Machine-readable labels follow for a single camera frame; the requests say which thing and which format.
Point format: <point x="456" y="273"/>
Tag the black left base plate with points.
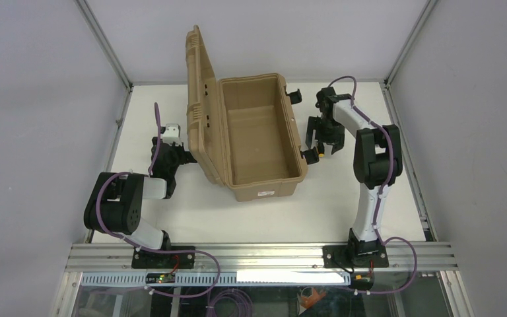
<point x="184" y="258"/>

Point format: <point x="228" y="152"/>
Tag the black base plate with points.
<point x="184" y="258"/>
<point x="342" y="256"/>

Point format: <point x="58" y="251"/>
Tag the aluminium mounting rail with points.
<point x="116" y="257"/>

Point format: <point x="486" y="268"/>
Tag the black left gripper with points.
<point x="173" y="156"/>

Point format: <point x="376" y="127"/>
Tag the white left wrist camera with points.
<point x="170" y="134"/>

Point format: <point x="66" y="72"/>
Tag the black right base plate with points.
<point x="342" y="256"/>

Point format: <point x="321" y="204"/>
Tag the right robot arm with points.
<point x="377" y="162"/>

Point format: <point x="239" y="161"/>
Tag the orange object under table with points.
<point x="309" y="296"/>

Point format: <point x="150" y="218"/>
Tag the tan plastic toolbox bin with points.
<point x="242" y="131"/>

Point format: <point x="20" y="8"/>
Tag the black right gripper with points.
<point x="323" y="136"/>

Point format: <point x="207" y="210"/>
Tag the white slotted cable duct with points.
<point x="224" y="279"/>

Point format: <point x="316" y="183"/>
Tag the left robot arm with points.
<point x="115" y="204"/>

